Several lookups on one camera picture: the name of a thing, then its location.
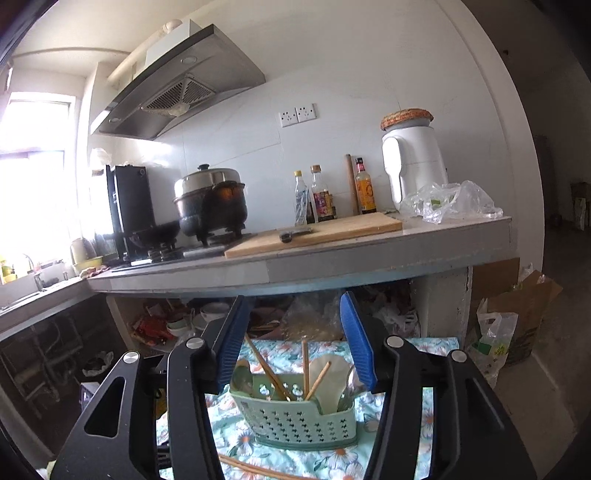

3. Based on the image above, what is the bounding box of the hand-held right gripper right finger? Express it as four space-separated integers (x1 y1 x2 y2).
339 291 539 480

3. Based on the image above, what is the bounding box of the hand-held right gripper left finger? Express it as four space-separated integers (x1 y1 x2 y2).
48 294 252 480

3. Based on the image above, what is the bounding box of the metal spoon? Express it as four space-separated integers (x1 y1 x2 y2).
231 360 256 394
339 364 368 411

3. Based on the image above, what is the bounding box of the beige plastic ladle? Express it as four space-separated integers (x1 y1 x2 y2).
308 354 347 414

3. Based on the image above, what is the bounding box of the green perforated utensil holder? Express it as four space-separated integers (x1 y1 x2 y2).
228 369 358 449

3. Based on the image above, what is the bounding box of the white bowl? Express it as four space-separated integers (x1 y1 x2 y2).
199 302 230 324

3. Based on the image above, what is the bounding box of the crumpled white plastic bag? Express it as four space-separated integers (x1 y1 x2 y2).
373 300 422 340

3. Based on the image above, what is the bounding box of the grey kitchen counter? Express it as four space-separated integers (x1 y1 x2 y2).
0 215 513 342

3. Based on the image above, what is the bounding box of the red packet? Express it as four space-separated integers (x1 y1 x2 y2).
131 316 169 347

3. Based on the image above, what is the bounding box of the floral blue blanket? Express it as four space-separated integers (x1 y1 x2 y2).
154 337 460 480

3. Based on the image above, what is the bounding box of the gas stove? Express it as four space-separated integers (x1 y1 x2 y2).
111 231 257 271

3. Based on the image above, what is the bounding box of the wooden cutting board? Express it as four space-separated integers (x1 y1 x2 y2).
225 211 403 259

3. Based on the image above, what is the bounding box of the black cooking pot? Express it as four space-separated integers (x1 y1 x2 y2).
173 182 247 245

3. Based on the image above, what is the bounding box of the black wok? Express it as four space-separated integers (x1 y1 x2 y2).
122 220 182 252

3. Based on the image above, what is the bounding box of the white plastic shopping bag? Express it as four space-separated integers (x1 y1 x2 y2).
475 298 520 388

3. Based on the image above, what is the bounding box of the dark sauce bottle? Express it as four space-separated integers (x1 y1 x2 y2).
310 165 336 222

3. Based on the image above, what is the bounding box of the clear bottle yellow cap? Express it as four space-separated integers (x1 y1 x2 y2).
294 171 315 225

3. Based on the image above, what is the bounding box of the orange bottle red cap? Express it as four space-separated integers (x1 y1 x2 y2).
355 157 378 215

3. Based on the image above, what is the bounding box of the wooden rolling pin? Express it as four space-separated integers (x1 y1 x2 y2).
346 154 361 217

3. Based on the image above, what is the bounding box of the steel pot lid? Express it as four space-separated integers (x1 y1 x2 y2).
174 164 242 192

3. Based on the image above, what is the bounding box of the clear plastic bag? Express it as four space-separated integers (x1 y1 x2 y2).
399 180 504 225

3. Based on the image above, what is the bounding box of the black metal panel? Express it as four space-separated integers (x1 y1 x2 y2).
105 164 148 259

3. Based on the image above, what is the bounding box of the cardboard box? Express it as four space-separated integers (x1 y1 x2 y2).
471 257 564 367

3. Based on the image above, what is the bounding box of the beige jar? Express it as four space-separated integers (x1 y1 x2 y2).
69 237 96 264

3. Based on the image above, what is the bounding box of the white air fryer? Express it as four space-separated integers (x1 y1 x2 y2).
381 124 448 210

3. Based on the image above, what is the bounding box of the metal faucet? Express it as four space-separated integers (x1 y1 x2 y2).
23 253 47 291

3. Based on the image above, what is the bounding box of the woven round lid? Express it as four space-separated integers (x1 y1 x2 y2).
380 107 435 131

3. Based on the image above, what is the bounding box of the window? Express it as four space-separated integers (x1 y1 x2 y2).
0 91 77 273

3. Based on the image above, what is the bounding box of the steel range hood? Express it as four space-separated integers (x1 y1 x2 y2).
90 24 267 141

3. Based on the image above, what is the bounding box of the black handled knife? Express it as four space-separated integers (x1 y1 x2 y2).
279 227 314 244

